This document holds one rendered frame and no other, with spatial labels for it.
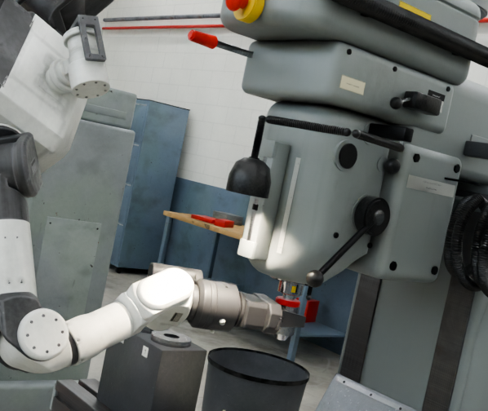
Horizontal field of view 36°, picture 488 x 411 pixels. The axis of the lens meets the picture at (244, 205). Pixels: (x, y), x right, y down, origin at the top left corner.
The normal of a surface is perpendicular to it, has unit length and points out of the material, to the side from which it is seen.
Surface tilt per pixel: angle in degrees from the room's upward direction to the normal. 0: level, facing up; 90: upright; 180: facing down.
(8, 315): 64
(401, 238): 90
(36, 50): 58
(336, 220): 90
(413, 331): 90
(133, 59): 90
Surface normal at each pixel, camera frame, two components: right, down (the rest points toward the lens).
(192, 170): -0.75, -0.12
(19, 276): 0.56, -0.29
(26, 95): 0.75, -0.36
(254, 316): 0.33, 0.11
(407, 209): 0.62, 0.17
